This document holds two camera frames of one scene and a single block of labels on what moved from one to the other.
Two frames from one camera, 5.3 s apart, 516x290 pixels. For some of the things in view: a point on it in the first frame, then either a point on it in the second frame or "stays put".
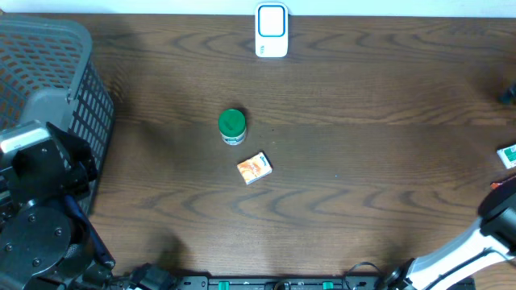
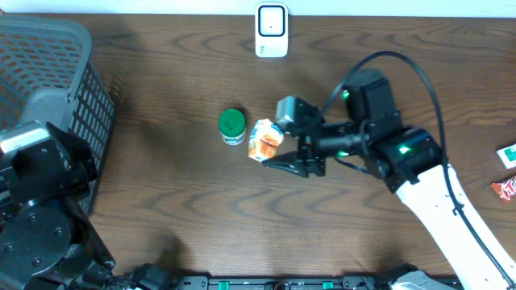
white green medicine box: x=508 y=156 stays put
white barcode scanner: x=271 y=30 stays put
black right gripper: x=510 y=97 → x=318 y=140
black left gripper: x=75 y=169 stays put
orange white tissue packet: x=255 y=168 → x=264 y=140
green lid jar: x=232 y=126 stays put
